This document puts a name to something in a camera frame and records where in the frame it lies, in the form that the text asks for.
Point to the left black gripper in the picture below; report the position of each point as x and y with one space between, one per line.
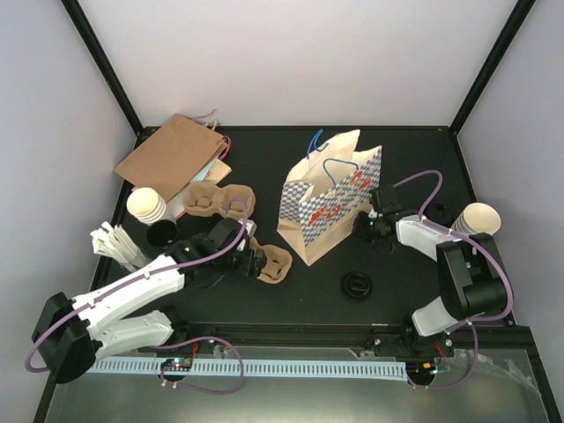
254 269

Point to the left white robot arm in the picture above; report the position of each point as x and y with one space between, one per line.
72 334

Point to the brown kraft paper bag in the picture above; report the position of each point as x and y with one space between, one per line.
168 159

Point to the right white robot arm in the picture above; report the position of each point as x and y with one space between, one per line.
471 279

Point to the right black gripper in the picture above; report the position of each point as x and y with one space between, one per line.
359 232

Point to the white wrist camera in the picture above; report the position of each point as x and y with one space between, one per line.
250 227
375 215

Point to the stack of paper cups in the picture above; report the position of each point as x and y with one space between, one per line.
146 205
477 218

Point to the brown pulp cup carrier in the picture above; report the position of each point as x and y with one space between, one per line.
278 262

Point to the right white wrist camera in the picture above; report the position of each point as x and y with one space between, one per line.
375 215

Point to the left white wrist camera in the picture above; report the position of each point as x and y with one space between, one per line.
250 227

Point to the pink and blue paper bags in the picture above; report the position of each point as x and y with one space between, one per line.
215 171

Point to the right stack of paper cups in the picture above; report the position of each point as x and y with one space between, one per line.
477 218

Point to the black plastic cup lid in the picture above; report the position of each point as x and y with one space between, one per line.
356 286

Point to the small circuit board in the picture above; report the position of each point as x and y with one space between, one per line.
176 364

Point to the left stack of paper cups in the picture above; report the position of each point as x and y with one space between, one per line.
146 205

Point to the blue checkered paper bag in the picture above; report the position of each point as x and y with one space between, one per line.
325 191

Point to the light blue cable duct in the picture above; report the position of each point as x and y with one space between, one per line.
370 370

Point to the remaining pulp cup carriers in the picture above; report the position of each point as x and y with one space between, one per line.
204 199

